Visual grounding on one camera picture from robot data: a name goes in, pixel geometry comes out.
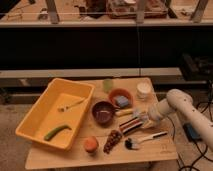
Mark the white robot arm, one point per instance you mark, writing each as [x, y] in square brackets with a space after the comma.
[178, 101]

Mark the blue sponge block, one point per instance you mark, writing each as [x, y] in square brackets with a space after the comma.
[121, 101]

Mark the white handled black brush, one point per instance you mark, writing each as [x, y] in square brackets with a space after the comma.
[134, 144]

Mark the white paper cup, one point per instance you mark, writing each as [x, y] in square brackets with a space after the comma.
[143, 90]

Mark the orange bowl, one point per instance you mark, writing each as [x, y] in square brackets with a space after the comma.
[120, 92]

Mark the yellow plastic bin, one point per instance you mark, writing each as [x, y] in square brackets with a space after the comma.
[44, 115]

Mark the brown grape bunch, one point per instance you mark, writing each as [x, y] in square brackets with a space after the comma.
[113, 138]

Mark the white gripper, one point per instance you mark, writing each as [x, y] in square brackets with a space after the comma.
[153, 114]

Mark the orange fruit toy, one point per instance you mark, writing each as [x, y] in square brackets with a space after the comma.
[91, 144]

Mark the green chili pepper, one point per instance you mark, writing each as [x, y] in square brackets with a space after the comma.
[53, 132]

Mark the wooden table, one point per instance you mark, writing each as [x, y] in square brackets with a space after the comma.
[161, 149]

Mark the small green cup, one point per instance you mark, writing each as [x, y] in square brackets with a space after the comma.
[107, 85]

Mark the dark brown bowl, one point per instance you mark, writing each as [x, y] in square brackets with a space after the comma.
[103, 113]

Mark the black box device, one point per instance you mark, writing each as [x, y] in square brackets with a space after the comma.
[190, 132]

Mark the striped eraser block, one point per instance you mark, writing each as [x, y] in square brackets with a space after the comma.
[130, 125]

